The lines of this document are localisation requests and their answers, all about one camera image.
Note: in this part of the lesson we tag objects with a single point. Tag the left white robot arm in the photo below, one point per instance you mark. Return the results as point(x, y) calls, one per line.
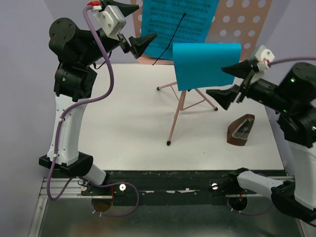
point(77, 50)

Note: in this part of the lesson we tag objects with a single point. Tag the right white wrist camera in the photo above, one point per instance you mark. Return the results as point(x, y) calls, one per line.
point(261, 58)

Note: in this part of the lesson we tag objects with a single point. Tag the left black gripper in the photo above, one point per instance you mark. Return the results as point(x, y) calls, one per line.
point(138, 44)

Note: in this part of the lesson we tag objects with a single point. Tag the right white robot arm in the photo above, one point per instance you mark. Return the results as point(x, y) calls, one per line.
point(292, 101)

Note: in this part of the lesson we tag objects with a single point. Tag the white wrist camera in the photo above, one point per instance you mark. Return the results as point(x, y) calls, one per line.
point(109, 17)
point(261, 58)

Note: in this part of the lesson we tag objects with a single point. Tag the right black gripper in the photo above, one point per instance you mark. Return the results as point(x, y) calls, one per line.
point(243, 69)

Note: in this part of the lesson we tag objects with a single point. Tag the brown wooden metronome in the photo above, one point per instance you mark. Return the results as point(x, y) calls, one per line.
point(232, 127)

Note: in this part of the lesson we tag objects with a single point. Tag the aluminium frame rail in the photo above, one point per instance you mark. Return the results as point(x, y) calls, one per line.
point(72, 191)

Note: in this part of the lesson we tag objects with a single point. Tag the blue printed sheet music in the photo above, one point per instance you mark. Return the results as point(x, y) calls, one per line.
point(175, 21)

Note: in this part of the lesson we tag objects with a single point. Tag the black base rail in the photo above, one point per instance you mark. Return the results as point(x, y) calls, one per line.
point(161, 188)

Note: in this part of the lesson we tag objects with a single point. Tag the clear plastic metronome cover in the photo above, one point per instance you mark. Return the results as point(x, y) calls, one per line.
point(243, 129)

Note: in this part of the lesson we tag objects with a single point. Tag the pink music stand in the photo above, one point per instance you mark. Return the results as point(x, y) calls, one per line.
point(235, 21)

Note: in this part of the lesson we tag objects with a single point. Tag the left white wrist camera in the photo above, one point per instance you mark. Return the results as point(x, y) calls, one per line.
point(109, 17)

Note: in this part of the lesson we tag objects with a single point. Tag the blue paper sheet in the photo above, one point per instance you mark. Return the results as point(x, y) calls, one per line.
point(199, 65)

